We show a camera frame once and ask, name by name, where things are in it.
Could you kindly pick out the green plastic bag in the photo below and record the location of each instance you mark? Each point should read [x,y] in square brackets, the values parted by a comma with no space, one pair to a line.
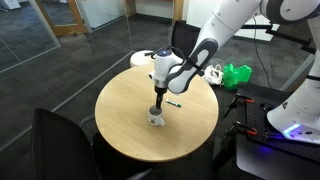
[232,75]

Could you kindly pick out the white plastic bag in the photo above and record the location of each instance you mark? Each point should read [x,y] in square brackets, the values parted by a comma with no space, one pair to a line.
[213,75]

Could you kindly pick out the green whiteboard marker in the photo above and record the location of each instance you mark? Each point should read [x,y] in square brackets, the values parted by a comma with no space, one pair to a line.
[173,103]

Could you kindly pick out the black orange rear clamp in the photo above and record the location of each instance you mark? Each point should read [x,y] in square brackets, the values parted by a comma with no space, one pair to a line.
[238,98]

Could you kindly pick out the black orange front clamp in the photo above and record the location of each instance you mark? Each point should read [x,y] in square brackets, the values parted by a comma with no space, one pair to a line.
[238,127]

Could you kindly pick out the black perforated mounting board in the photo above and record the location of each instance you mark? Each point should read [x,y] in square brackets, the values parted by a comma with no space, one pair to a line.
[270,154]

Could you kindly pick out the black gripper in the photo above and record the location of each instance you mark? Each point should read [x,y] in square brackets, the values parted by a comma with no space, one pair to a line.
[159,99]

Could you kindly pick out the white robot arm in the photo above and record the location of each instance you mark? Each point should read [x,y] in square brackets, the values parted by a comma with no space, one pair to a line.
[173,71]

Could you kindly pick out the black orange clamp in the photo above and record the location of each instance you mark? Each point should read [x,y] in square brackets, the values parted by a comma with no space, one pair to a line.
[238,127]
[238,98]

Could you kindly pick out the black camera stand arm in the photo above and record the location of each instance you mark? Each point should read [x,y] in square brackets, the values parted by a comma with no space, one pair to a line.
[305,44]

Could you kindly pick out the white round stool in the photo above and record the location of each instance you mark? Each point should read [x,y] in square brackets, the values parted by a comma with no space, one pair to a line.
[142,57]

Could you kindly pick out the black mesh office chair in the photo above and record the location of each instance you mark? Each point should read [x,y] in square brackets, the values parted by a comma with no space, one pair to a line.
[62,151]

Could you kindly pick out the white ceramic mug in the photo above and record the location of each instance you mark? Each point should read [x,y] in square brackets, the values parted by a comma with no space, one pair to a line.
[155,116]

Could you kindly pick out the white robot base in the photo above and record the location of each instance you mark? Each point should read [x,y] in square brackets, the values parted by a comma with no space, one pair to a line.
[298,117]

